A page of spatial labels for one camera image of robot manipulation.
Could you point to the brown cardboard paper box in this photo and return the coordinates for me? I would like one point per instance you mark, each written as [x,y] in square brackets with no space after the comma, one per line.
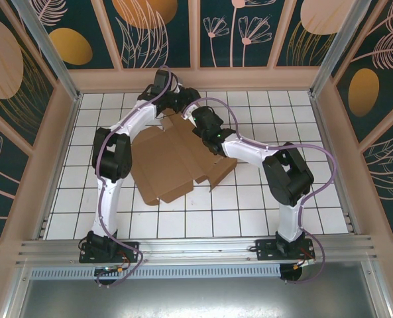
[169,165]

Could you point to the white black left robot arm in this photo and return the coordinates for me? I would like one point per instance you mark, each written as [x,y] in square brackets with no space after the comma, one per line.
[108,205]

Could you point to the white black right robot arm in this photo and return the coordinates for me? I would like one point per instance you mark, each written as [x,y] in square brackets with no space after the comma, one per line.
[289,218]

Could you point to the grey metal sheet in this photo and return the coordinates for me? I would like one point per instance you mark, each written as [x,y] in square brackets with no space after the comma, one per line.
[196,298]

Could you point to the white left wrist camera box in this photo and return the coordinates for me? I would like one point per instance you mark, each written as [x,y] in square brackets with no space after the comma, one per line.
[177,86]

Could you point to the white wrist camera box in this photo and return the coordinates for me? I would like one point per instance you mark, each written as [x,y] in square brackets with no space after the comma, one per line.
[177,86]
[187,116]

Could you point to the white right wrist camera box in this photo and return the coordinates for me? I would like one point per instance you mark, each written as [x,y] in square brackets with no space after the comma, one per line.
[187,116]

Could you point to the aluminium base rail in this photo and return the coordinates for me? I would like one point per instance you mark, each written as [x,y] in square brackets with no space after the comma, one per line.
[196,246]

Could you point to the aluminium frame post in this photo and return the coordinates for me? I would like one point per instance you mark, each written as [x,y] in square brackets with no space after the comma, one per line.
[46,46]
[334,46]

